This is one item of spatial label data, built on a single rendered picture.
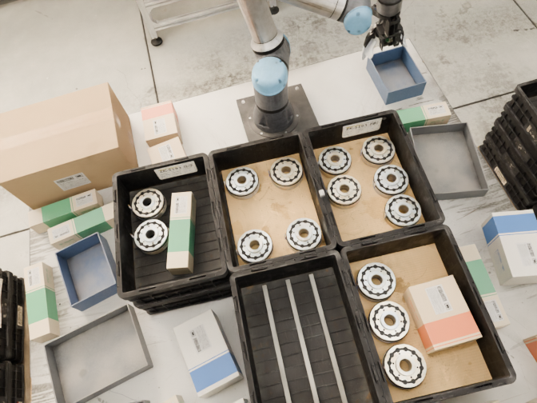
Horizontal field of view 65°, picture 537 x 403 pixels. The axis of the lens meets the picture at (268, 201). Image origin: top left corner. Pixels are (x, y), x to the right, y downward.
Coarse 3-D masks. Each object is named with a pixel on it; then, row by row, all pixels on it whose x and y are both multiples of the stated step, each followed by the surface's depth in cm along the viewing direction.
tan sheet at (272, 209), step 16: (272, 160) 138; (224, 176) 137; (304, 176) 134; (272, 192) 132; (288, 192) 132; (304, 192) 131; (240, 208) 131; (256, 208) 130; (272, 208) 130; (288, 208) 129; (304, 208) 129; (240, 224) 128; (256, 224) 128; (272, 224) 127; (288, 224) 127; (272, 240) 125; (272, 256) 123
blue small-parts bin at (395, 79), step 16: (400, 48) 164; (368, 64) 164; (384, 64) 168; (400, 64) 168; (384, 80) 165; (400, 80) 164; (416, 80) 161; (384, 96) 158; (400, 96) 157; (416, 96) 160
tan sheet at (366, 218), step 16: (336, 144) 138; (352, 144) 138; (352, 160) 135; (352, 176) 132; (368, 176) 132; (368, 192) 129; (336, 208) 128; (352, 208) 127; (368, 208) 127; (352, 224) 125; (368, 224) 125; (384, 224) 124; (416, 224) 123
